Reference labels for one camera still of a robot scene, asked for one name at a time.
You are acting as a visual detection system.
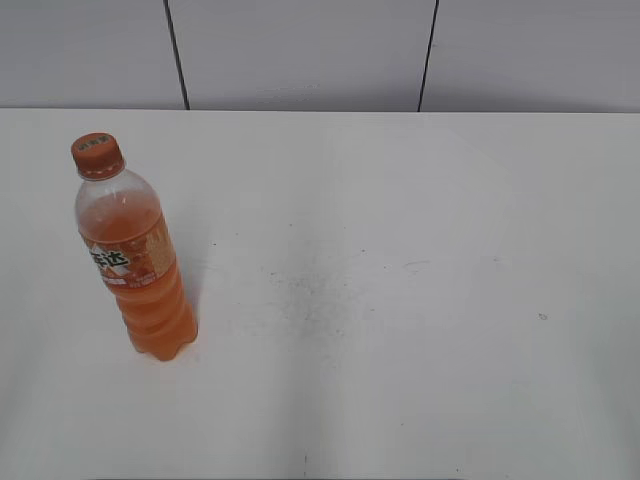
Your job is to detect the orange bottle cap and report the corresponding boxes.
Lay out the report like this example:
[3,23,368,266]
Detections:
[71,132,125,181]

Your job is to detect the orange soda plastic bottle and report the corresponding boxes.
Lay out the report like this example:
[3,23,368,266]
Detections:
[74,169,198,361]

